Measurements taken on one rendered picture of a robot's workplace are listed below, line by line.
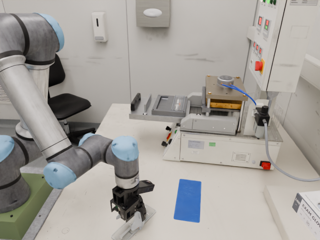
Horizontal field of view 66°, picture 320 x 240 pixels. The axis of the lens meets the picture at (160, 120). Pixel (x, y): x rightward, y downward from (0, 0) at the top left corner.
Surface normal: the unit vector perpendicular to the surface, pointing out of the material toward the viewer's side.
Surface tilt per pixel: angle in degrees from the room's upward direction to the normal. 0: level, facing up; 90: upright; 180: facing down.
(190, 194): 0
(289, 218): 0
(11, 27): 58
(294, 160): 0
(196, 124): 90
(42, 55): 103
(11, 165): 90
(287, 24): 90
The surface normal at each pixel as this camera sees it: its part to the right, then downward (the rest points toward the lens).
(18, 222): 1.00, 0.04
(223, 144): -0.15, 0.47
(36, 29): 0.85, -0.08
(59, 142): 0.61, -0.24
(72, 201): 0.01, -0.88
